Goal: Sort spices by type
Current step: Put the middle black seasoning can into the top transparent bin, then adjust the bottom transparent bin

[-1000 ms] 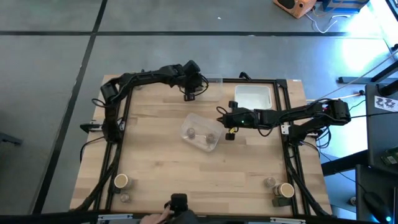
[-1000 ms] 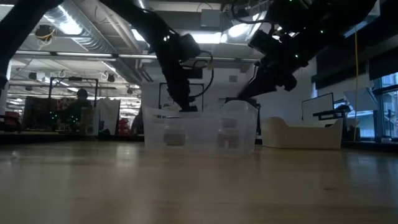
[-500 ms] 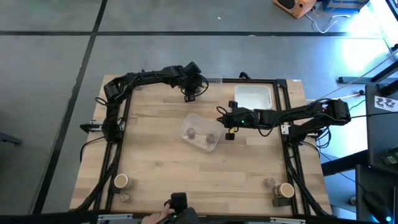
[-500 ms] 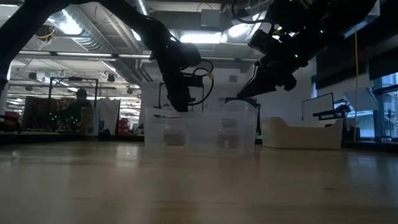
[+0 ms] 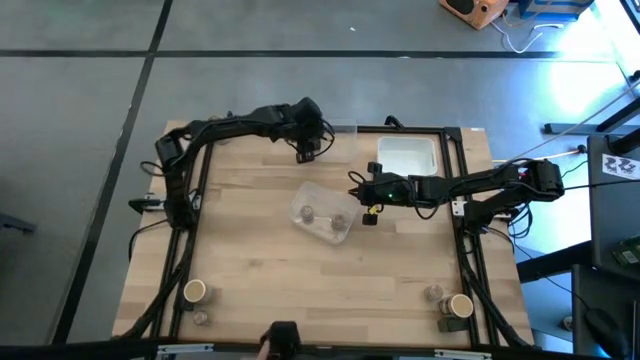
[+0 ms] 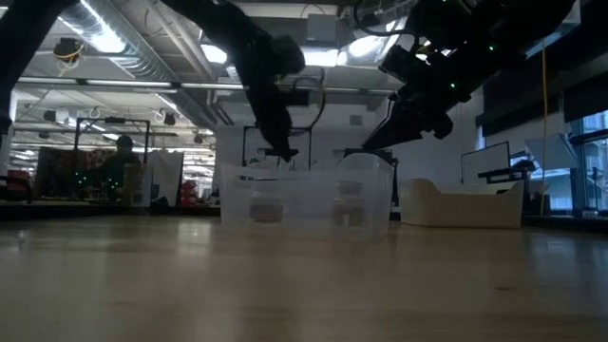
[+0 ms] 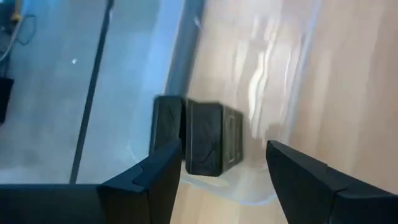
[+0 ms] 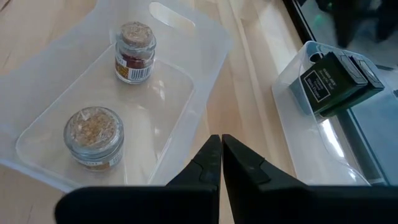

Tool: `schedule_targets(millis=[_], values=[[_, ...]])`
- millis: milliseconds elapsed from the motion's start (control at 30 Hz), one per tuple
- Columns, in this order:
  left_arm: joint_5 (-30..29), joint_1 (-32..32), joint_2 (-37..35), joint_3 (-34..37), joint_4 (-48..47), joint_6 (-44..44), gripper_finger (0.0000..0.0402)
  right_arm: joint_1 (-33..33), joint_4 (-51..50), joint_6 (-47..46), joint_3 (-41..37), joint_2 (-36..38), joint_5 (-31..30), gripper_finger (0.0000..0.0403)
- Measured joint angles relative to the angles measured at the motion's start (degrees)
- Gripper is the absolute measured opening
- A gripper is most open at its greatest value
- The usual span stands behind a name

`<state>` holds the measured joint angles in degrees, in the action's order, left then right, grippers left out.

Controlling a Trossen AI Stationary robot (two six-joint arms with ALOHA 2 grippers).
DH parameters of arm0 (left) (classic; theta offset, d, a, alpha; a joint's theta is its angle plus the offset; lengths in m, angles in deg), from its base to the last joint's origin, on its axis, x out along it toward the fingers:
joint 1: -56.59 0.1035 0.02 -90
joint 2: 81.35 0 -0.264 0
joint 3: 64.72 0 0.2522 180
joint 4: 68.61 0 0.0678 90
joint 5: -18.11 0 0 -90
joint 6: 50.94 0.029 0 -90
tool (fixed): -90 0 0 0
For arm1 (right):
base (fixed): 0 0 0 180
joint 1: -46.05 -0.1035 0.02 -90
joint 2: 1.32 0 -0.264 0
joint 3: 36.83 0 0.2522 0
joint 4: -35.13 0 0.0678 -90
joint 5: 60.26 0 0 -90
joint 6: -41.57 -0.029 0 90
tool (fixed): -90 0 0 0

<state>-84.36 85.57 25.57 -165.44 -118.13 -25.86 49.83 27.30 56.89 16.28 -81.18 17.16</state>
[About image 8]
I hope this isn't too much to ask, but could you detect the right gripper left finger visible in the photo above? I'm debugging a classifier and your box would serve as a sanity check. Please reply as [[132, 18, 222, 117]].
[[55, 134, 222, 224]]

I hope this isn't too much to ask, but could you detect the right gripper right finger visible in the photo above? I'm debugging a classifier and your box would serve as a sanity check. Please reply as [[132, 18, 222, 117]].
[[221, 134, 398, 224]]

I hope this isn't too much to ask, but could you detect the cork-stoppered glass spice jar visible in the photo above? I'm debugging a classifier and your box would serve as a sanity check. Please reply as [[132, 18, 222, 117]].
[[114, 21, 157, 85]]

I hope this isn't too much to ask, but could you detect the clear plastic bin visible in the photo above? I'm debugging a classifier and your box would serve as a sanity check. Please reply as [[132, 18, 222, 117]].
[[271, 40, 398, 187], [0, 0, 233, 192]]

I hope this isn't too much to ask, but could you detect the wide-lid glass spice jar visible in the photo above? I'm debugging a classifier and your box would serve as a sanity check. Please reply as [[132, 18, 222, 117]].
[[63, 106, 125, 172]]

